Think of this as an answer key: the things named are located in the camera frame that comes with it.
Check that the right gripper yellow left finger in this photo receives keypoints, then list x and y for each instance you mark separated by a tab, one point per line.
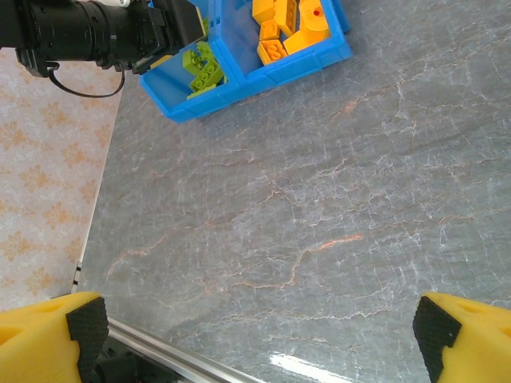
32	347

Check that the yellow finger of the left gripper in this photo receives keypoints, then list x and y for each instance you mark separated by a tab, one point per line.
157	63

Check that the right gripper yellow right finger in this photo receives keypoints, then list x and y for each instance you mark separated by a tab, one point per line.
483	347

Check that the green lego brick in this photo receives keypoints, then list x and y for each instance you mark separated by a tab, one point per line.
195	60
204	24
205	77
197	95

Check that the orange round lego brick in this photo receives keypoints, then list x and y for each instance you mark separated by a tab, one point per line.
315	20

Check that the blue plastic bin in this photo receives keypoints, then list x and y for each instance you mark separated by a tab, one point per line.
303	64
167	88

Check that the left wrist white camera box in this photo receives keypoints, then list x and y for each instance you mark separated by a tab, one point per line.
120	2

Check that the aluminium side rail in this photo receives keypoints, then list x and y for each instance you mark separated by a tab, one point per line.
78	275

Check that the wide aluminium mounting rail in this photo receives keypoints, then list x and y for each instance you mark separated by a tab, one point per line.
167	351

